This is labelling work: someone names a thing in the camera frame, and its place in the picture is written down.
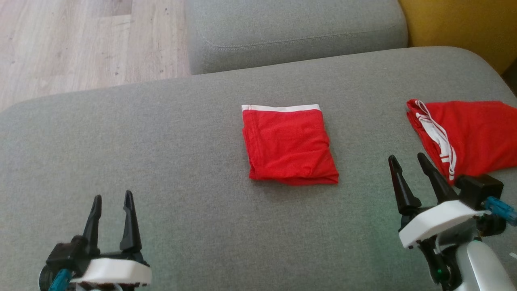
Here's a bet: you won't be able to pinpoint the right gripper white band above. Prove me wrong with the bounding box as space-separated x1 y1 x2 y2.
388 152 492 249

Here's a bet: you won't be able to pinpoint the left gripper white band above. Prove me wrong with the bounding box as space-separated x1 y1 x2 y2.
70 190 152 290

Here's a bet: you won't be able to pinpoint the red jersey with black lettering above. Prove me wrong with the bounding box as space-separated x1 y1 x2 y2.
406 98 517 186

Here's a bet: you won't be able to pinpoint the red shorts with white stripe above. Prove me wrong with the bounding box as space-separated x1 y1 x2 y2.
241 103 340 186

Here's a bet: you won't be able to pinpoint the grey sofa seat cushion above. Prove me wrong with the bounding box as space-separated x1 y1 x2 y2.
0 46 517 291

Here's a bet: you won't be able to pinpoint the yellow cushion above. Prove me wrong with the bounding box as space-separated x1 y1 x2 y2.
397 0 517 76

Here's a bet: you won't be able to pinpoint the grey sofa back cushion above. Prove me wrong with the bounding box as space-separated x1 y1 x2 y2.
185 0 410 76

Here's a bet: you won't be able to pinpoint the left blue cable connector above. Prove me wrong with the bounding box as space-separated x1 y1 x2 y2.
48 268 74 291

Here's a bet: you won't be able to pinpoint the blue cable connector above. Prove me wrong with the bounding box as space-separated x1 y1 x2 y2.
48 268 74 291
483 196 517 227

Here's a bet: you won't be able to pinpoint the right blue cable connector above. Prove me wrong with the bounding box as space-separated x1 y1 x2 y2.
483 196 517 227

